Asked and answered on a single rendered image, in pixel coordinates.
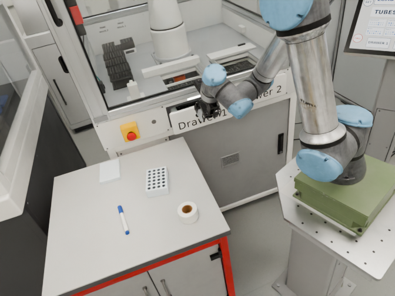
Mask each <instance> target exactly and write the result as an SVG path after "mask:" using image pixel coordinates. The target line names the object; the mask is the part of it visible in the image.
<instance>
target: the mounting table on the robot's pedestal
mask: <svg viewBox="0 0 395 296"><path fill-rule="evenodd" d="M300 172H301V170H300V169H299V167H298V166H297V164H296V157H295V158H294V159H292V160H291V161H290V162H289V163H288V164H287V165H285V166H284V167H283V168H282V169H281V170H280V171H278V172H277V173H276V174H275V177H276V183H277V188H278V192H279V198H280V203H281V207H282V213H283V218H284V220H285V221H286V222H288V223H289V227H290V228H292V229H294V230H295V231H297V232H298V233H299V234H301V235H302V236H303V237H305V238H307V239H308V240H310V241H311V242H313V243H314V244H315V245H317V246H319V247H320V248H322V249H323V250H324V251H326V252H327V253H329V254H330V255H332V256H333V257H335V258H336V259H338V260H339V261H341V262H342V263H344V264H345V265H347V266H348V267H350V268H351V269H352V270H354V271H355V272H357V273H359V274H360V275H362V276H363V277H364V278H366V279H368V280H369V281H371V280H372V279H374V280H376V281H380V280H381V279H382V278H383V276H384V275H385V273H386V271H387V270H388V269H389V267H390V266H391V264H392V262H393V261H394V259H395V194H394V195H393V196H392V198H391V199H390V200H389V202H388V203H387V204H386V205H385V207H384V208H383V209H382V211H381V212H380V213H379V215H378V216H377V217H376V218H375V219H374V221H373V222H372V223H371V225H370V226H369V227H368V229H367V230H366V231H365V232H364V234H363V235H362V236H359V235H357V234H356V235H355V236H353V235H351V234H350V233H348V232H346V231H344V230H343V229H341V228H340V227H338V226H336V225H335V224H333V223H331V222H330V221H328V220H326V219H325V218H323V217H321V216H319V215H318V214H316V213H314V212H313V211H311V210H309V209H308V208H306V207H305V206H303V205H301V204H299V203H298V202H296V201H294V200H293V199H291V198H290V197H288V196H286V195H284V194H283V193H281V192H280V190H281V189H282V188H284V186H285V185H287V183H288V182H290V181H291V180H292V179H293V178H294V177H295V176H296V175H298V174H299V173H300Z"/></svg>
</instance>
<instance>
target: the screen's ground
mask: <svg viewBox="0 0 395 296"><path fill-rule="evenodd" d="M369 18H379V19H395V5H373V6H361V10H360V13H359V17H358V20H357V23H356V27H355V30H354V33H362V34H365V31H366V28H367V24H368V21H369ZM368 37H375V38H391V42H390V45H389V48H388V49H383V48H367V47H365V45H366V42H367V38H368ZM394 41H395V37H388V36H367V35H364V36H363V40H362V42H361V43H352V42H351V43H350V47H349V48H353V49H368V50H377V51H392V52H395V49H392V48H393V45H394Z"/></svg>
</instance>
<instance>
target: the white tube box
mask: <svg viewBox="0 0 395 296"><path fill-rule="evenodd" d="M146 194H147V197H148V198H151V197H156V196H162V195H167V194H169V180H168V170H167V168H166V166H164V167H158V168H154V169H149V170H146Z"/></svg>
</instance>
